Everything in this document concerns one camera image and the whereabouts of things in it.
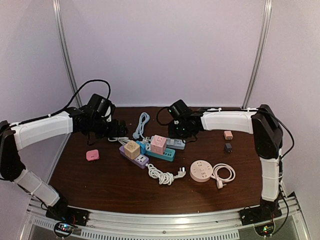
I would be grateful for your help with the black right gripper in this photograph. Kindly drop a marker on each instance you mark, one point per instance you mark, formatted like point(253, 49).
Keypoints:
point(173, 134)

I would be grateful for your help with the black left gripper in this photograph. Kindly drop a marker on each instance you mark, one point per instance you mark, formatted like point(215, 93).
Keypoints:
point(114, 133)

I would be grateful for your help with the small pink charger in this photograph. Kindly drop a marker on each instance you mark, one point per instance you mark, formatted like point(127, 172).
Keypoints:
point(228, 135)

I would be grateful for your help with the dark grey charger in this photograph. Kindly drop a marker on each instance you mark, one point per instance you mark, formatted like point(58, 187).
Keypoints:
point(228, 147)

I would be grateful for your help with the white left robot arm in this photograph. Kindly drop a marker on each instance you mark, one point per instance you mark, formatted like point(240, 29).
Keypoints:
point(17, 136)

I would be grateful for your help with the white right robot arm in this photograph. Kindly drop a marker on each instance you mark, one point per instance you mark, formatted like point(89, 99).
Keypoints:
point(260, 122)

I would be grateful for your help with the pink cube socket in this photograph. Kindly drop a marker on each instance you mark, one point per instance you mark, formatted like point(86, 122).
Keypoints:
point(158, 144)

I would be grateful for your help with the beige cube socket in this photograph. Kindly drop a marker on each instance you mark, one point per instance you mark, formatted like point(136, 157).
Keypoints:
point(132, 150)

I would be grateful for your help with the blue plug adapter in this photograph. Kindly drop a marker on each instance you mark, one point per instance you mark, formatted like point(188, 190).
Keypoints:
point(142, 146)

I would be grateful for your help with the grey-blue power strip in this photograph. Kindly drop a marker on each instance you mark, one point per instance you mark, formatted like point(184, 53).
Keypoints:
point(175, 143)

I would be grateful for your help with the teal power strip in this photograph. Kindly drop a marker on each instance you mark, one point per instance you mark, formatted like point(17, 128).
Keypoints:
point(168, 155)

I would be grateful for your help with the purple power strip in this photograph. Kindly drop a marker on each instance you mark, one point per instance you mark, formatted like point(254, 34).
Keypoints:
point(141, 161)

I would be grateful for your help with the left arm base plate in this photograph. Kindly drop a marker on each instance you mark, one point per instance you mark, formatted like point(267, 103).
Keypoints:
point(64, 213)

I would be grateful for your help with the aluminium front rail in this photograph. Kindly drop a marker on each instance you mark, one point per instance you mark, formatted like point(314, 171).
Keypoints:
point(219, 225)

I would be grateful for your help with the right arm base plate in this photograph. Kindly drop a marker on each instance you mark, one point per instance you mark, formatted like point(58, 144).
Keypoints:
point(265, 211)

